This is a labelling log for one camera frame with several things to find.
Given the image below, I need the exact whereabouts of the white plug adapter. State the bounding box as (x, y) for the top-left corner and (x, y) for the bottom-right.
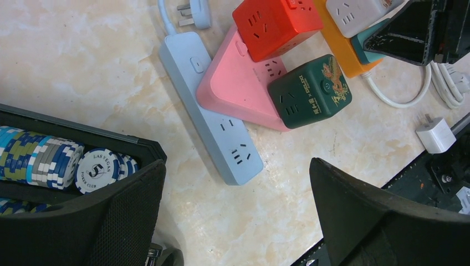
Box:
(415, 114), (456, 154)

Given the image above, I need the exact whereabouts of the poker chip stack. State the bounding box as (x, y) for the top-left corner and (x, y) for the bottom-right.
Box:
(1, 125), (85, 190)

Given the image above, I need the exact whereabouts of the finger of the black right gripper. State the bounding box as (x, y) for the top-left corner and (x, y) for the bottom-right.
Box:
(363, 1), (439, 66)

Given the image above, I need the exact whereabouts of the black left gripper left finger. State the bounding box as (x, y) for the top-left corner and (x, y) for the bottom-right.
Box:
(1, 160), (166, 265)

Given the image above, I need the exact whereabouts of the white cube socket adapter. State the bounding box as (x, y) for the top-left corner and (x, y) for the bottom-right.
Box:
(326, 0), (404, 38)

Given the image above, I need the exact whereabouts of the pink triangular power strip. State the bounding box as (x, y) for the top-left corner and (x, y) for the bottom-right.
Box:
(196, 24), (289, 132)

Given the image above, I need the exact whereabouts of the red cube socket adapter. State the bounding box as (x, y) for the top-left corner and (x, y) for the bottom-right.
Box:
(232, 0), (324, 62)

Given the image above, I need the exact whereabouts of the dark green cube adapter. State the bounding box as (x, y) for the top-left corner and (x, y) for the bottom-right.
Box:
(268, 54), (353, 129)

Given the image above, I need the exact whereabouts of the teal cube adapter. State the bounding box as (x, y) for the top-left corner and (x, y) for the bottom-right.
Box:
(350, 18), (392, 65)

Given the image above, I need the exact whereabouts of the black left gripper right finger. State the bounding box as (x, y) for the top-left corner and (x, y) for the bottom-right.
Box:
(310, 158), (469, 265)

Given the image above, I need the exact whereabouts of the white blue five chip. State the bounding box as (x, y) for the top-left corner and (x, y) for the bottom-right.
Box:
(75, 148), (120, 194)

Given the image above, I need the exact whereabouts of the white coiled cable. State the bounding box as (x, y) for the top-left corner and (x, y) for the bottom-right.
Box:
(361, 60), (470, 110)

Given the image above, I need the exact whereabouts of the orange power strip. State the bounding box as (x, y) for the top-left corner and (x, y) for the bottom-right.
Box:
(313, 0), (383, 78)

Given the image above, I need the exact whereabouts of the light blue power strip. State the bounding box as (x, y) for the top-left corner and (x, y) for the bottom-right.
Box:
(159, 32), (263, 186)

